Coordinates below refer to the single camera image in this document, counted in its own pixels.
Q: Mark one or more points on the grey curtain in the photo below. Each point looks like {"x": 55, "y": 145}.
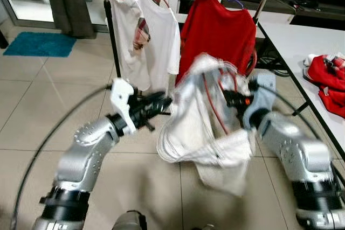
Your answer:
{"x": 70, "y": 4}

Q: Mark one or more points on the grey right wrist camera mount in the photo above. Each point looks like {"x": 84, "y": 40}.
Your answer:
{"x": 264, "y": 92}

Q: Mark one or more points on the white table black frame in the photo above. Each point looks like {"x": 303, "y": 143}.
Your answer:
{"x": 291, "y": 41}

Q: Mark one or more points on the black desk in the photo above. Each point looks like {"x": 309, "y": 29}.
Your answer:
{"x": 2, "y": 39}

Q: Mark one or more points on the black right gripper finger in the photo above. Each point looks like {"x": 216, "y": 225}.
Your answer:
{"x": 229, "y": 104}
{"x": 229, "y": 95}

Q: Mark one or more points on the teal floor mat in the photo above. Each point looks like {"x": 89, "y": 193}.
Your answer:
{"x": 40, "y": 44}

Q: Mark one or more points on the red garment with plaid lining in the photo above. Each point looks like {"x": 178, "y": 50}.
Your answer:
{"x": 329, "y": 87}

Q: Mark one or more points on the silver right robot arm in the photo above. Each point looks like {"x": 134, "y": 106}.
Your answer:
{"x": 302, "y": 154}

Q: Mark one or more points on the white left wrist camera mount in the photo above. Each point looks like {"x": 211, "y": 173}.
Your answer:
{"x": 121, "y": 98}

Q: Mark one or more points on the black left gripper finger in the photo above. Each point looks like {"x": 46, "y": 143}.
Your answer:
{"x": 157, "y": 99}
{"x": 159, "y": 111}

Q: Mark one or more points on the white shirt with plaid patch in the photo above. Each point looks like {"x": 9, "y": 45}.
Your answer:
{"x": 126, "y": 52}

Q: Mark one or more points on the white pants black stitching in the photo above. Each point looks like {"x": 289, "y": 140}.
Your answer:
{"x": 188, "y": 127}

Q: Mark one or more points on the grey left robot leg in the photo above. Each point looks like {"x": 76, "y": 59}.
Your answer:
{"x": 129, "y": 222}

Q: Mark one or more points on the plain red shirt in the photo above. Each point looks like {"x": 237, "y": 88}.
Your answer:
{"x": 215, "y": 30}

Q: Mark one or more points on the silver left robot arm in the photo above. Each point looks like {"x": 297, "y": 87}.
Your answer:
{"x": 81, "y": 149}

